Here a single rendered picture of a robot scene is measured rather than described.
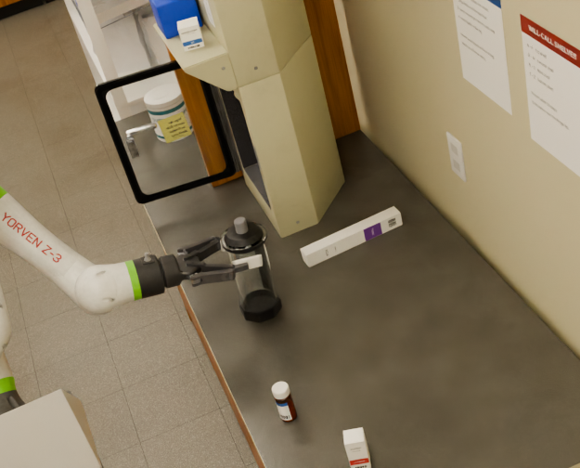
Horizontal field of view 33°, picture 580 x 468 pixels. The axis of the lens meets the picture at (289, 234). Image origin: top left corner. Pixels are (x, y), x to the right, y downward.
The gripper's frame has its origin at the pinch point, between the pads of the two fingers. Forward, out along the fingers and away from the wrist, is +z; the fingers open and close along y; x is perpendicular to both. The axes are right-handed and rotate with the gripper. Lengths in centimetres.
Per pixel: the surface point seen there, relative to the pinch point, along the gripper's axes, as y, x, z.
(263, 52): 28.2, -35.9, 17.0
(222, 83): 28.3, -30.2, 6.1
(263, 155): 28.4, -8.0, 14.7
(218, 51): 30.5, -37.4, 6.6
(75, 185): 267, 119, -17
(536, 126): -38, -38, 52
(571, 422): -66, 14, 46
